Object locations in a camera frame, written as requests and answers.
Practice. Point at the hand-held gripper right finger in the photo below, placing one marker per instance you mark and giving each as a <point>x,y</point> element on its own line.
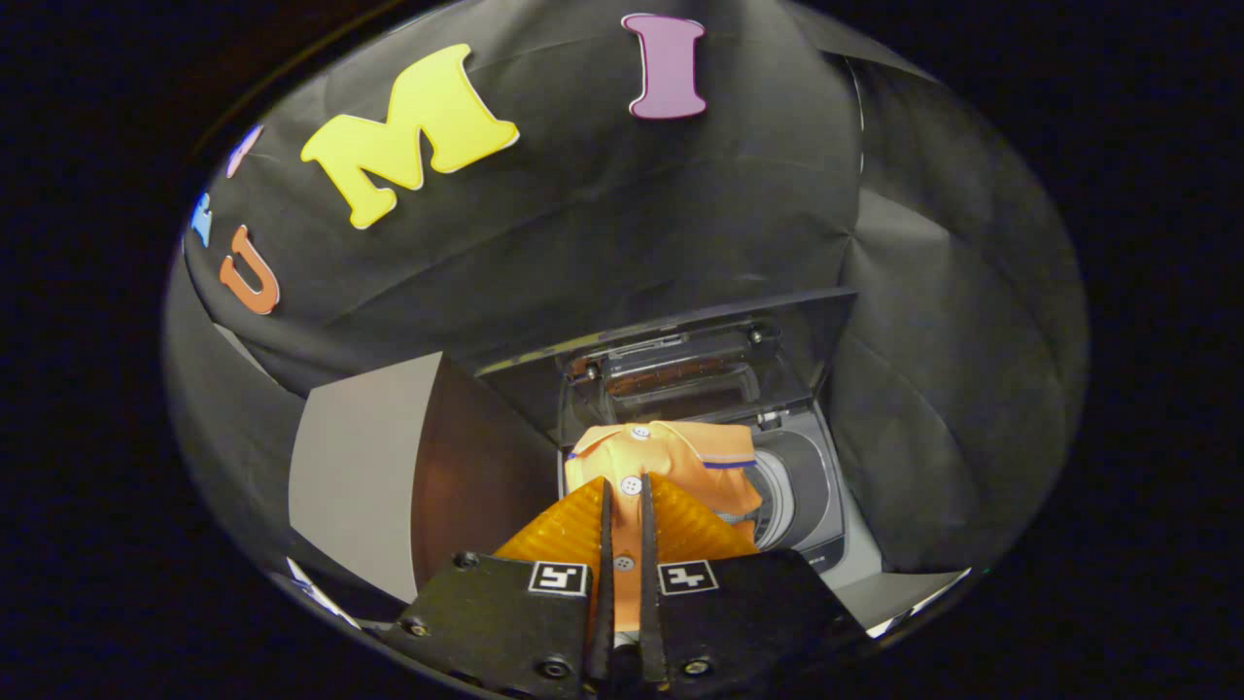
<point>647,583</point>

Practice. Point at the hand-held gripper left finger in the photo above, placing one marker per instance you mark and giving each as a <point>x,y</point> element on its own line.
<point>604,583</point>

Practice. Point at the orange polo shirt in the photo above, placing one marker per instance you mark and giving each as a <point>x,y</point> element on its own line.
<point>680,457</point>

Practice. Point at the grey washing machine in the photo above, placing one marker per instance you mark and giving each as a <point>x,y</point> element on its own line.
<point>812,486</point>

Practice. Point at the grey cabinet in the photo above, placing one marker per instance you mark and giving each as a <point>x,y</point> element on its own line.
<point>360,467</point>

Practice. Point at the black backdrop cloth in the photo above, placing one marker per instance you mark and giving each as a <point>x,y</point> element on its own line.
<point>603,214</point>

